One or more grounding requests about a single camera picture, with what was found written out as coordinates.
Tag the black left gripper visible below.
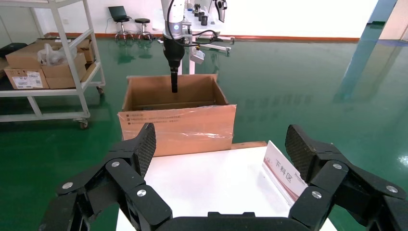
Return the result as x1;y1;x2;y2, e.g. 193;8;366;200
163;38;185;94

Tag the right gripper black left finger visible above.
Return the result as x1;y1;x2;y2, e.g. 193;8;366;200
38;122;173;231

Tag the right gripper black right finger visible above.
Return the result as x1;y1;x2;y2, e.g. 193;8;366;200
284;124;408;231

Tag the large open cardboard box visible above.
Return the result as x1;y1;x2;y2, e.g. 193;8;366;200
117;74;238;157

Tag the small cardboard box with sticker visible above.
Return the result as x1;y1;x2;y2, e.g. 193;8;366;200
76;38;96;64

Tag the long low cardboard box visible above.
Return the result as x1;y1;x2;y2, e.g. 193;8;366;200
45;62;97;90

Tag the medium plain cardboard box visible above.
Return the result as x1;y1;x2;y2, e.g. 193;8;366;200
41;52;88;79

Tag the cardboard box with white labels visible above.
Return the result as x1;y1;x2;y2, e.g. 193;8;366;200
3;66;51;90

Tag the large plain cardboard box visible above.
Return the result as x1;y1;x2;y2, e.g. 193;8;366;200
5;41;49;70

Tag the acrylic sign with red stripe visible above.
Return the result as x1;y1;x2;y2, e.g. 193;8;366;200
262;140;308;206

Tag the white background table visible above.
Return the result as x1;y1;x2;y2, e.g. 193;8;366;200
152;8;237;37

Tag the black round stool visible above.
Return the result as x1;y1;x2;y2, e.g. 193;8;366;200
134;18;153;41
114;17;135;41

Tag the dark grey hanging device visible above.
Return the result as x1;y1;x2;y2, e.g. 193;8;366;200
212;0;228;23

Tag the black laptop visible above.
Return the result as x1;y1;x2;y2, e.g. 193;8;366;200
108;5;129;21

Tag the wooden board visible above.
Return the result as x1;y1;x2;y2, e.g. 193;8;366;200
231;141;268;151

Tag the white wheeled shelf rack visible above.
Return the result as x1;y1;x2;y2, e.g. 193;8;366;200
0;0;106;130

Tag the clear plastic bag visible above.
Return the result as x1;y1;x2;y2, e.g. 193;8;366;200
38;43;77;66

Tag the black bag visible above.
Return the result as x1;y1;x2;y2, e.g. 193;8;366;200
0;42;28;59

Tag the blue pillar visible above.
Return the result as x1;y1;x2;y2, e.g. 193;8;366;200
367;0;399;26

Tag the white metal pipe frame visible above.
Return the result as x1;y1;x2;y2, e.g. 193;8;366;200
189;34;236;76

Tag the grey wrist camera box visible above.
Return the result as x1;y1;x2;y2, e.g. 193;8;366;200
191;48;205;65

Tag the black cable with yellow tag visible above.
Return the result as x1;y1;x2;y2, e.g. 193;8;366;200
178;29;218;49

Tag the thick black looped cable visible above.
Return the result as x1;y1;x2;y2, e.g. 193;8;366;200
166;0;176;40

